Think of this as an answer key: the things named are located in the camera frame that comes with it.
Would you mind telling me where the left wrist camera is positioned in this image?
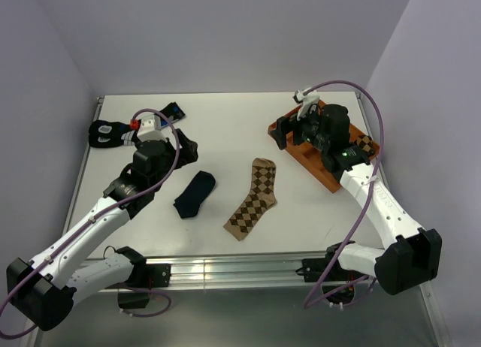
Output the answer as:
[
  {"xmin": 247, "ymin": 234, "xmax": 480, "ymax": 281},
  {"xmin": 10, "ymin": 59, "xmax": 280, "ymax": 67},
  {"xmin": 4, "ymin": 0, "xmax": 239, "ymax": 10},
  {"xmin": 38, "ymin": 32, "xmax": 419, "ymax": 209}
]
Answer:
[{"xmin": 130, "ymin": 114, "xmax": 167, "ymax": 143}]

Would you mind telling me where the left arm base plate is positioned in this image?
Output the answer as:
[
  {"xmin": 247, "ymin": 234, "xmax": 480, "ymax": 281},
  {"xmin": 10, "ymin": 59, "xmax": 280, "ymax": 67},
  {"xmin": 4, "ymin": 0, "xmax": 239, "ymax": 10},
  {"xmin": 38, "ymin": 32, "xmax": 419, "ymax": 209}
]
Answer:
[{"xmin": 107, "ymin": 264, "xmax": 171, "ymax": 289}]

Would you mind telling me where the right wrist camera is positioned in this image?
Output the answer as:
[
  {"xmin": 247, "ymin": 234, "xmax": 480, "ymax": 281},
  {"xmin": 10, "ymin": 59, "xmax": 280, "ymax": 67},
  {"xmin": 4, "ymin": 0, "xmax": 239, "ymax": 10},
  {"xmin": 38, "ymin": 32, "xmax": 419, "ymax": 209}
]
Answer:
[{"xmin": 293, "ymin": 88, "xmax": 320, "ymax": 121}]

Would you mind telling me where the black sport sock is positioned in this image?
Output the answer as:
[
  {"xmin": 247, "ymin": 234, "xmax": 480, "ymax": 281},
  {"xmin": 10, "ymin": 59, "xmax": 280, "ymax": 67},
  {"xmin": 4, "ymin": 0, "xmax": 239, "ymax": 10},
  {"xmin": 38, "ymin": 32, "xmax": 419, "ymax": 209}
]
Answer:
[{"xmin": 88, "ymin": 102, "xmax": 186, "ymax": 149}]

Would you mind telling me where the dark navy sock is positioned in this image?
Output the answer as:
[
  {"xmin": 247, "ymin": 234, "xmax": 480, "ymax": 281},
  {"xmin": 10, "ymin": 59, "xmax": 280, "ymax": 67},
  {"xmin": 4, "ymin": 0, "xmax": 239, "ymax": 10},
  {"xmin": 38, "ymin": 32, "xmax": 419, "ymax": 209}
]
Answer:
[{"xmin": 174, "ymin": 170, "xmax": 216, "ymax": 219}]

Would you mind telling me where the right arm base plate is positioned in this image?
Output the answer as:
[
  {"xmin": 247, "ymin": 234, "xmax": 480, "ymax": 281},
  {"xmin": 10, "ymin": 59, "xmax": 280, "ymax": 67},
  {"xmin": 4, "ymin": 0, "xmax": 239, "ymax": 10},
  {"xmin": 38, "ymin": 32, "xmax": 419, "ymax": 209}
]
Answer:
[{"xmin": 295, "ymin": 258, "xmax": 364, "ymax": 283}]

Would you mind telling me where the aluminium rail frame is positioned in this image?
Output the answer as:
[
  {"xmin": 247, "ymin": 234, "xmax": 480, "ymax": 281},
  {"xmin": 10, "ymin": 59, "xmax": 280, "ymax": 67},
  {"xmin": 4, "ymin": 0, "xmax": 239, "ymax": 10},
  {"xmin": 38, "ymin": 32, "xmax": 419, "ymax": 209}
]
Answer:
[{"xmin": 32, "ymin": 92, "xmax": 450, "ymax": 346}]

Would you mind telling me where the brown argyle sock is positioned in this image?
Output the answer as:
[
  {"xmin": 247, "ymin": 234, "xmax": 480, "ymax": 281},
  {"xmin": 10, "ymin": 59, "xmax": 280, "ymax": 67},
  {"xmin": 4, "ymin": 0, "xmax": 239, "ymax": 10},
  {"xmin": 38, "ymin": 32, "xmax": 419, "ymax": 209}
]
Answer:
[{"xmin": 223, "ymin": 158, "xmax": 277, "ymax": 241}]

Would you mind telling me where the rolled argyle sock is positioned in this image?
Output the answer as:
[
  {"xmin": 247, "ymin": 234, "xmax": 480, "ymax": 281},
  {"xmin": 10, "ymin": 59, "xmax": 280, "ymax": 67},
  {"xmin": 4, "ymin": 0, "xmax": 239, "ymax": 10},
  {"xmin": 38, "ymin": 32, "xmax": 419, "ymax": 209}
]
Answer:
[{"xmin": 355, "ymin": 134, "xmax": 377, "ymax": 157}]

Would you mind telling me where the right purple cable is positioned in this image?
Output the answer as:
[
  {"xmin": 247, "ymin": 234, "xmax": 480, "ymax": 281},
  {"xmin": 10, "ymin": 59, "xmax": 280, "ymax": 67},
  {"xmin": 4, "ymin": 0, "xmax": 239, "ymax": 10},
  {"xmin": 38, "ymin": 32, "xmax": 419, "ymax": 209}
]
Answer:
[{"xmin": 302, "ymin": 79, "xmax": 386, "ymax": 311}]

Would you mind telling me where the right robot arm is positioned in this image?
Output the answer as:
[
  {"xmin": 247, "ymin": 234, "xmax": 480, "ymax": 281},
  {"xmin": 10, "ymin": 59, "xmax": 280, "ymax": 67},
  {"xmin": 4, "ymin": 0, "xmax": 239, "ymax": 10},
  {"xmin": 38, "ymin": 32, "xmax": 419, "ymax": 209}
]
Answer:
[{"xmin": 268, "ymin": 104, "xmax": 442, "ymax": 295}]

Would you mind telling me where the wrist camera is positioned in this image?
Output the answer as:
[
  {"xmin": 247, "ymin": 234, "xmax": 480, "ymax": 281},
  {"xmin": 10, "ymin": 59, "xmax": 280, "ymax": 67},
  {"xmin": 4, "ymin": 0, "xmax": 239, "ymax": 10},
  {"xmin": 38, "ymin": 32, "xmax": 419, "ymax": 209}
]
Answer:
[
  {"xmin": 293, "ymin": 88, "xmax": 320, "ymax": 121},
  {"xmin": 130, "ymin": 114, "xmax": 167, "ymax": 143}
]

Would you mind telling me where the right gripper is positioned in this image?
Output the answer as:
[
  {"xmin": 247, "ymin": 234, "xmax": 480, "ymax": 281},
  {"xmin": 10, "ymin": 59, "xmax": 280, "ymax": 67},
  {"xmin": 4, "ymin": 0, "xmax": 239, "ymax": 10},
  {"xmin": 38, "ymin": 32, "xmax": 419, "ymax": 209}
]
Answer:
[{"xmin": 269, "ymin": 104, "xmax": 330, "ymax": 151}]

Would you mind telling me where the orange compartment tray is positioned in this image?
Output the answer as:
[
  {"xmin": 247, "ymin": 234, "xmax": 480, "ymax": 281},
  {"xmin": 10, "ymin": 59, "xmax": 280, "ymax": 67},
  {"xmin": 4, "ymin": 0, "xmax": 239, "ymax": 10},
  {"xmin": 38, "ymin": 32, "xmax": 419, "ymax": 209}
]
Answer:
[{"xmin": 268, "ymin": 101, "xmax": 380, "ymax": 193}]

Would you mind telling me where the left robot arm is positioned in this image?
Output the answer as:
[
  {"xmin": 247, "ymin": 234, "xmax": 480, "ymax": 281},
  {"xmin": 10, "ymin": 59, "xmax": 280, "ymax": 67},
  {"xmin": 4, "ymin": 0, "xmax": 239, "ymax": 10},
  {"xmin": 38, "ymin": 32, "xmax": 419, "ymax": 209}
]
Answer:
[{"xmin": 6, "ymin": 129, "xmax": 198, "ymax": 331}]

